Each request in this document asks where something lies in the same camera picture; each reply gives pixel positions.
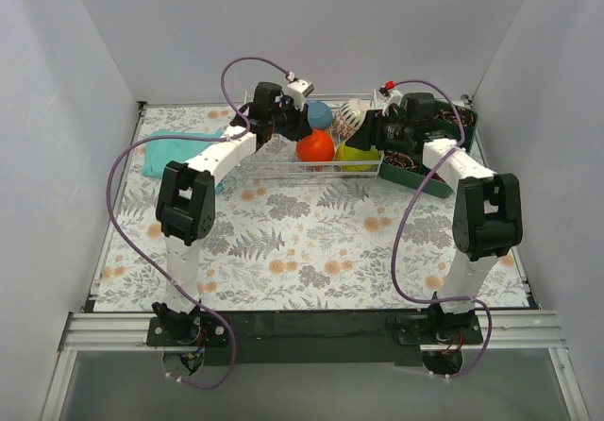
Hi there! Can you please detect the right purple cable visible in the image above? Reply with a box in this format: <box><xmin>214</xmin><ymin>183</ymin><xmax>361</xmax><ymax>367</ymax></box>
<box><xmin>384</xmin><ymin>79</ymin><xmax>493</xmax><ymax>380</ymax></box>

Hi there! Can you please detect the red orange bowl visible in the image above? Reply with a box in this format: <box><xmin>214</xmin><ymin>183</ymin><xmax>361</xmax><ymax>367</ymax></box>
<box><xmin>295</xmin><ymin>130</ymin><xmax>335</xmax><ymax>162</ymax></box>

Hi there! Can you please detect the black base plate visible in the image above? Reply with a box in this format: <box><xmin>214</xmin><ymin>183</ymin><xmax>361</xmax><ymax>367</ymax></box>
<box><xmin>145</xmin><ymin>305</ymin><xmax>485</xmax><ymax>368</ymax></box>

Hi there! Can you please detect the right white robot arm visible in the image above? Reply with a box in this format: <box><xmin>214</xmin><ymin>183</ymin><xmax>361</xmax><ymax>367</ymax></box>
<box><xmin>347</xmin><ymin>85</ymin><xmax>523</xmax><ymax>344</ymax></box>

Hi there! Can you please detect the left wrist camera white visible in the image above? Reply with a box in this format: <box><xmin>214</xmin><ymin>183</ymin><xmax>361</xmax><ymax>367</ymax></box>
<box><xmin>283</xmin><ymin>72</ymin><xmax>314</xmax><ymax>111</ymax></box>

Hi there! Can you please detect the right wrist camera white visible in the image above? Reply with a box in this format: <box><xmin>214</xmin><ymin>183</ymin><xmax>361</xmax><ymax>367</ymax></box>
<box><xmin>376</xmin><ymin>80</ymin><xmax>403</xmax><ymax>116</ymax></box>

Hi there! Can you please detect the green compartment organizer tray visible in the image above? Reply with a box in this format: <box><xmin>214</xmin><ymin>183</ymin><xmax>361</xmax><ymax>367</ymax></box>
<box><xmin>379</xmin><ymin>95</ymin><xmax>478</xmax><ymax>199</ymax></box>

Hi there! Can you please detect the lime green bowl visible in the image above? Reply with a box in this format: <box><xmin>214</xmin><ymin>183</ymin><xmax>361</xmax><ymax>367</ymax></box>
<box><xmin>334</xmin><ymin>142</ymin><xmax>381</xmax><ymax>172</ymax></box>

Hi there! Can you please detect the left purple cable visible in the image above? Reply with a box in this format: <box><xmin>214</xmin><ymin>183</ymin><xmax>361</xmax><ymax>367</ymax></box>
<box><xmin>106</xmin><ymin>56</ymin><xmax>303</xmax><ymax>389</ymax></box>

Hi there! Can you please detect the teal cloth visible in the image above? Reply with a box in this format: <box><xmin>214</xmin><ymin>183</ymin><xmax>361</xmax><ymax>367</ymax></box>
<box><xmin>142</xmin><ymin>139</ymin><xmax>210</xmax><ymax>179</ymax></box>

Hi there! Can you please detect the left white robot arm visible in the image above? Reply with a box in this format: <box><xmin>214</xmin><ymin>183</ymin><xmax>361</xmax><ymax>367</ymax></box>
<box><xmin>152</xmin><ymin>78</ymin><xmax>314</xmax><ymax>345</ymax></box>

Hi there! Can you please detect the aluminium frame rail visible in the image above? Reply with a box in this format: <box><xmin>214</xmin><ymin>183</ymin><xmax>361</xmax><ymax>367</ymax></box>
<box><xmin>42</xmin><ymin>310</ymin><xmax>588</xmax><ymax>420</ymax></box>

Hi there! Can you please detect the floral table mat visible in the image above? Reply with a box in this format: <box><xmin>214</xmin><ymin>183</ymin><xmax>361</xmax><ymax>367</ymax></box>
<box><xmin>91</xmin><ymin>106</ymin><xmax>529</xmax><ymax>312</ymax></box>

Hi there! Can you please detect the blue grey bowl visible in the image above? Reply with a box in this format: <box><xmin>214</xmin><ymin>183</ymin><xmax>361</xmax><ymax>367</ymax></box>
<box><xmin>307</xmin><ymin>101</ymin><xmax>333</xmax><ymax>130</ymax></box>

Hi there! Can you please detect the white pink bowl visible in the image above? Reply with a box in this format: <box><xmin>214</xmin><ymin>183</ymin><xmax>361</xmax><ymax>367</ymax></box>
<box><xmin>333</xmin><ymin>98</ymin><xmax>371</xmax><ymax>140</ymax></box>

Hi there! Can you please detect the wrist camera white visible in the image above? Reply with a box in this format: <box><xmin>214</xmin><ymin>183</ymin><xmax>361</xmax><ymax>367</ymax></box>
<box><xmin>283</xmin><ymin>72</ymin><xmax>314</xmax><ymax>111</ymax></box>
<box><xmin>376</xmin><ymin>80</ymin><xmax>403</xmax><ymax>116</ymax></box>

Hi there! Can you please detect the white wire dish rack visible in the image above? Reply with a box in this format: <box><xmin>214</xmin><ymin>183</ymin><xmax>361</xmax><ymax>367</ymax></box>
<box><xmin>235</xmin><ymin>88</ymin><xmax>384</xmax><ymax>187</ymax></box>

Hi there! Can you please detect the purple cable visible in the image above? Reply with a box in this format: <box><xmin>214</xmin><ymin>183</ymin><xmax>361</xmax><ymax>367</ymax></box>
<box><xmin>106</xmin><ymin>56</ymin><xmax>303</xmax><ymax>389</ymax></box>
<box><xmin>384</xmin><ymin>79</ymin><xmax>493</xmax><ymax>380</ymax></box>

